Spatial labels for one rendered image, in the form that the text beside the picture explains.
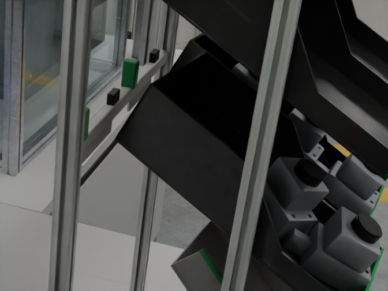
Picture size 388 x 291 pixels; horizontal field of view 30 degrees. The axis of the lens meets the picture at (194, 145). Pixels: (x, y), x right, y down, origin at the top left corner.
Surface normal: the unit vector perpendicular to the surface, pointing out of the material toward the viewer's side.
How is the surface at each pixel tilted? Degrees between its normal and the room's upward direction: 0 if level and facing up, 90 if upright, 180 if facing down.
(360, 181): 90
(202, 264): 90
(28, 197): 0
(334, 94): 25
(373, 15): 90
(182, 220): 0
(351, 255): 97
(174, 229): 0
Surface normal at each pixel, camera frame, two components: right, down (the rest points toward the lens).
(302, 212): 0.51, -0.69
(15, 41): -0.24, 0.39
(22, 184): 0.13, -0.89
